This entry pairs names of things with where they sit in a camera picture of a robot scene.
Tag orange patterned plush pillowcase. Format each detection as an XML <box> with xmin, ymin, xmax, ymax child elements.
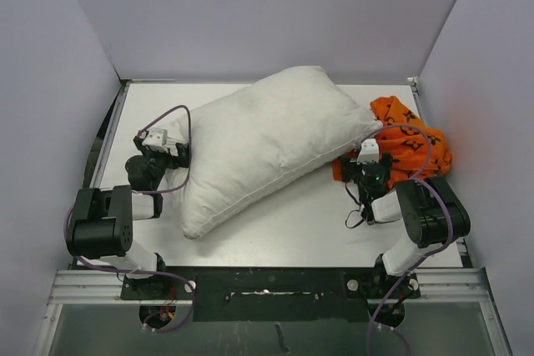
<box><xmin>331</xmin><ymin>95</ymin><xmax>454</xmax><ymax>184</ymax></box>

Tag white pillow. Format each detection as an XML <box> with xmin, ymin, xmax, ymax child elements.
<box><xmin>164</xmin><ymin>66</ymin><xmax>382</xmax><ymax>239</ymax></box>

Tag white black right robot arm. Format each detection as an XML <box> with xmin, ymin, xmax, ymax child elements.
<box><xmin>340</xmin><ymin>153</ymin><xmax>471</xmax><ymax>297</ymax></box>

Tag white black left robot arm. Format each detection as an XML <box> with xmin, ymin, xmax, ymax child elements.
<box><xmin>63</xmin><ymin>143</ymin><xmax>191</xmax><ymax>298</ymax></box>

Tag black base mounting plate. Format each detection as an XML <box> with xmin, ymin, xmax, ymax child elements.
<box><xmin>120</xmin><ymin>267</ymin><xmax>421</xmax><ymax>328</ymax></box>

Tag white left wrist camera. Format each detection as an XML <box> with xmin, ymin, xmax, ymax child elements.
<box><xmin>133</xmin><ymin>128</ymin><xmax>185</xmax><ymax>156</ymax></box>

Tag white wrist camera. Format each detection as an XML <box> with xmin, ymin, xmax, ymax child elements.
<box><xmin>133</xmin><ymin>128</ymin><xmax>185</xmax><ymax>156</ymax></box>
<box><xmin>356</xmin><ymin>138</ymin><xmax>380</xmax><ymax>164</ymax></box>

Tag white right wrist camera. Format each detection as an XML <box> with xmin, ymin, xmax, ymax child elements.
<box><xmin>356</xmin><ymin>138</ymin><xmax>380</xmax><ymax>164</ymax></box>

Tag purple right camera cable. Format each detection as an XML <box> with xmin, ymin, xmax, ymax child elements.
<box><xmin>358</xmin><ymin>123</ymin><xmax>458</xmax><ymax>356</ymax></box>

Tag purple camera cable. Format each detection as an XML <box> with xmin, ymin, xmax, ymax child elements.
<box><xmin>358</xmin><ymin>123</ymin><xmax>458</xmax><ymax>356</ymax></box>
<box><xmin>62</xmin><ymin>104</ymin><xmax>197</xmax><ymax>334</ymax></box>

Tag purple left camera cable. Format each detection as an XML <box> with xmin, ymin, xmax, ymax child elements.
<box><xmin>62</xmin><ymin>104</ymin><xmax>197</xmax><ymax>334</ymax></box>

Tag aluminium frame rail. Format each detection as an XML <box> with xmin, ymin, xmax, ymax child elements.
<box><xmin>33</xmin><ymin>270</ymin><xmax>139</xmax><ymax>356</ymax></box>

